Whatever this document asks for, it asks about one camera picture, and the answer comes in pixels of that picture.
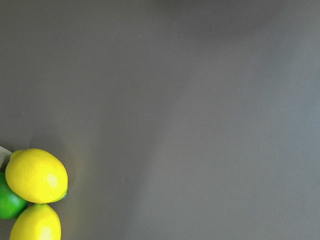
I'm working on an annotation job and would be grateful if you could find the lower yellow lemon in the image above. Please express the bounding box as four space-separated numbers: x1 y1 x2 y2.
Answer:
9 203 62 240

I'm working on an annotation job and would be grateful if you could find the upper yellow lemon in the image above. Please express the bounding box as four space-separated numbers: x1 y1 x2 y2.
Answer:
5 148 68 204

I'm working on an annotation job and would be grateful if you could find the yellow lemon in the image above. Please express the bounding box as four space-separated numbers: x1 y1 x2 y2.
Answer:
9 203 62 240
5 148 68 204

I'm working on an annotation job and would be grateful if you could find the green lime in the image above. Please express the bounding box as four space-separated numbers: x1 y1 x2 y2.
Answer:
0 172 28 220

